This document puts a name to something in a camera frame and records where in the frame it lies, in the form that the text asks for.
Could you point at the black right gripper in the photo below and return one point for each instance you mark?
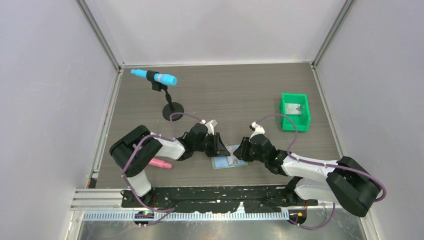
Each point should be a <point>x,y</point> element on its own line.
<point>241,152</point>

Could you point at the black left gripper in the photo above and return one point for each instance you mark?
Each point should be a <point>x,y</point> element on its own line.
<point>218,148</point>

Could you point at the mint green card holder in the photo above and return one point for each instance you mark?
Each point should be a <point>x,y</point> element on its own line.
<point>220,162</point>

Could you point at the silver VIP card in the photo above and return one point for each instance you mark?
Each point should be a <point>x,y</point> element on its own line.
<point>235,162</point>
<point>293,109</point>

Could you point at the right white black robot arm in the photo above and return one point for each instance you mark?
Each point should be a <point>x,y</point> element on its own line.
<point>343,182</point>

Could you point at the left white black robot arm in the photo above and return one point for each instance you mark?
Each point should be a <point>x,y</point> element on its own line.
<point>135,150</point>

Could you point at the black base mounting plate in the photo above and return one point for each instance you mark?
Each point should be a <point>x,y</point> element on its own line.
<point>217,199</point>

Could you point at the pink marker pen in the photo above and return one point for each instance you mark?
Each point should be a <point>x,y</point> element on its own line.
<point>160,163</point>

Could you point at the black microphone stand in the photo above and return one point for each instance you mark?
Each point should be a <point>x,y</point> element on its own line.
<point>171,109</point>

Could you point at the green plastic bin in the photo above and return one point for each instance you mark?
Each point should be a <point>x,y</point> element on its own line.
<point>302,121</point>

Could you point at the blue toy microphone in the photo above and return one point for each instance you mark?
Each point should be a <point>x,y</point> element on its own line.
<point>152,76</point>

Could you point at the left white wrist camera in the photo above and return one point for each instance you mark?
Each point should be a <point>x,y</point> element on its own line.
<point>210,125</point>

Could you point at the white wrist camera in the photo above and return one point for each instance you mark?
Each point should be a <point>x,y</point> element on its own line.
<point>256,129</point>
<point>210,125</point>

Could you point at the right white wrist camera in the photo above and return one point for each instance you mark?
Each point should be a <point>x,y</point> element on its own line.
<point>256,129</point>

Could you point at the aluminium frame rail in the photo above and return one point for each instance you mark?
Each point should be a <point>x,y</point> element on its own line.
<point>104,204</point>

